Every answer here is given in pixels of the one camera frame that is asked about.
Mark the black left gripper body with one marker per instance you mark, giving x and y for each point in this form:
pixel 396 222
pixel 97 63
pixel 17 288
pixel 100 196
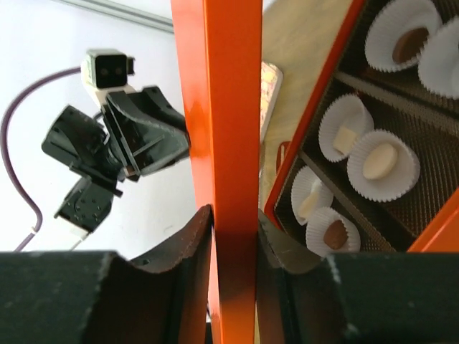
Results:
pixel 79 142

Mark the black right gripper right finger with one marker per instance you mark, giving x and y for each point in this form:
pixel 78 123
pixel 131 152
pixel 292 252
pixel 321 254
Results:
pixel 353 298

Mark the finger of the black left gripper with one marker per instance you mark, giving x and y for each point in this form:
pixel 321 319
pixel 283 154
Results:
pixel 143 144
pixel 151 101

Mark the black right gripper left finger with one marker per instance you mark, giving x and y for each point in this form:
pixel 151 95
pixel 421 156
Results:
pixel 101 297

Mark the dark brown chocolate piece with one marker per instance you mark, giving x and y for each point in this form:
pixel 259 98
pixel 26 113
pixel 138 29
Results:
pixel 335 235

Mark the orange box lid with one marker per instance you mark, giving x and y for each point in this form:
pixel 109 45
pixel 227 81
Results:
pixel 219 48

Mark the beige chocolate small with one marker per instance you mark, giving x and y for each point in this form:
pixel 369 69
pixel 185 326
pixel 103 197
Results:
pixel 309 203

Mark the orange chocolate box base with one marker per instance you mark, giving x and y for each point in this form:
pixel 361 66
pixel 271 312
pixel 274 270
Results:
pixel 425 219

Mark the beige chocolate piece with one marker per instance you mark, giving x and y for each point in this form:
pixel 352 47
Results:
pixel 380 162

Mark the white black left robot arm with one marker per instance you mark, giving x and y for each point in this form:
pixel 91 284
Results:
pixel 87 205

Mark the white paper cup one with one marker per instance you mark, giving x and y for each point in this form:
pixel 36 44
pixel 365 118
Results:
pixel 317 225

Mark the floral pattern tray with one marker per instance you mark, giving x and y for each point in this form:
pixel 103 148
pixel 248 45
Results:
pixel 271 80

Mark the white paper cup three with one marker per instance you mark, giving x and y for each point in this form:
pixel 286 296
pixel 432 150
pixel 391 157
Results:
pixel 397 183

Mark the white paper cup two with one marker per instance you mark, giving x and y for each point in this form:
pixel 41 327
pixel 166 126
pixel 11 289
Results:
pixel 308 194

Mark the white paper cup four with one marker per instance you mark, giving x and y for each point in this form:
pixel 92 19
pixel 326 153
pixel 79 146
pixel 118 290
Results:
pixel 345 121

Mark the white paper cup five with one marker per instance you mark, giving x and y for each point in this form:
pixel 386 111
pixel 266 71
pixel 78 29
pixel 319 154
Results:
pixel 438 63

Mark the white paper cup six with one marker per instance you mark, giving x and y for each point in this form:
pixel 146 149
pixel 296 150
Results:
pixel 396 18

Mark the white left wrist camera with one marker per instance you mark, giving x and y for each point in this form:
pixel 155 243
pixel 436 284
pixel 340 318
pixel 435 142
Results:
pixel 104 71

